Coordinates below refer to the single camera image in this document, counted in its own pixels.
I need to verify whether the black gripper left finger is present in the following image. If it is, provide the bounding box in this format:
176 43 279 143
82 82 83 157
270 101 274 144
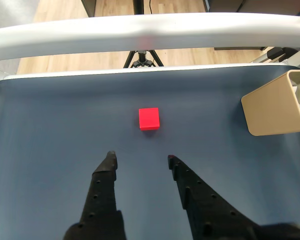
62 150 127 240

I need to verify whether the beige plastic box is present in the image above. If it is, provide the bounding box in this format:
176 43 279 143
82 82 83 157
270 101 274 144
240 69 300 137

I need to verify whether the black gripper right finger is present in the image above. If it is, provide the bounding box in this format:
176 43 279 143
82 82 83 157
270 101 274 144
167 154 259 240

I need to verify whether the black camera tripod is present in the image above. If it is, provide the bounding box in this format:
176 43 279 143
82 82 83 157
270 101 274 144
123 0 165 69

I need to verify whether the silver metal table frame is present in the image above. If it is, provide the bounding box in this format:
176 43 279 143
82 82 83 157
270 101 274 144
0 12 300 85

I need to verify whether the red cube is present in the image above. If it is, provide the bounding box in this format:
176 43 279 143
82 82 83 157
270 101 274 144
138 107 161 131

